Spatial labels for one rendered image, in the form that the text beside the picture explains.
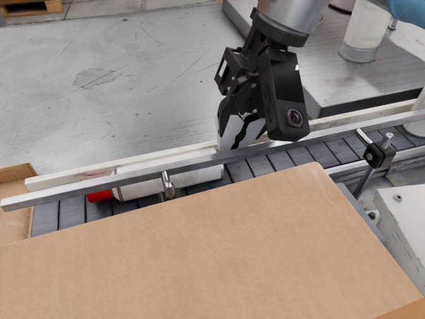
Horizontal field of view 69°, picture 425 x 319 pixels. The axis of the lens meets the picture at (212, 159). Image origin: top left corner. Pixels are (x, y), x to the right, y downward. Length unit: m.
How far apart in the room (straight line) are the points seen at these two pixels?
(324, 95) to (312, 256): 0.58
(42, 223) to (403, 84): 0.77
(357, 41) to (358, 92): 0.15
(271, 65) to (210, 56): 0.56
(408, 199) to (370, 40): 0.44
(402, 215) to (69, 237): 0.44
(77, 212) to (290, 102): 0.34
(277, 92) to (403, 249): 0.28
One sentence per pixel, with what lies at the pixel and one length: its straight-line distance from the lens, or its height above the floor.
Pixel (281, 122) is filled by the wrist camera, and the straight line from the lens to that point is 0.35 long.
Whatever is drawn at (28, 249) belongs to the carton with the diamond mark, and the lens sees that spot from 0.20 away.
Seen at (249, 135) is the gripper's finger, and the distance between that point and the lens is 0.47.
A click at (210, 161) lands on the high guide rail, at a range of 0.43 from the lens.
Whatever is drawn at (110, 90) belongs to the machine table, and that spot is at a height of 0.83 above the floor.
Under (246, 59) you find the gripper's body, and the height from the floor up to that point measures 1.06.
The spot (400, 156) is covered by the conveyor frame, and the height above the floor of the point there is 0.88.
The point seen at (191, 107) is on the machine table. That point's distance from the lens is 0.73.
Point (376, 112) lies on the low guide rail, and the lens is 0.66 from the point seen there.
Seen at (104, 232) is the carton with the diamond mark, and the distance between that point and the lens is 0.18.
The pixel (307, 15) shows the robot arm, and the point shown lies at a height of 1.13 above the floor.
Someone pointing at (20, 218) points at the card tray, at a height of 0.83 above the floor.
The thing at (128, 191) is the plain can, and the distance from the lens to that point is 0.46.
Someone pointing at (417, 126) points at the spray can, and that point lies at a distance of 0.68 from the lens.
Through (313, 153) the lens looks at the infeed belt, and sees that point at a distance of 0.58.
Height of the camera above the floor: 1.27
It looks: 47 degrees down
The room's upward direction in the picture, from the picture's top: straight up
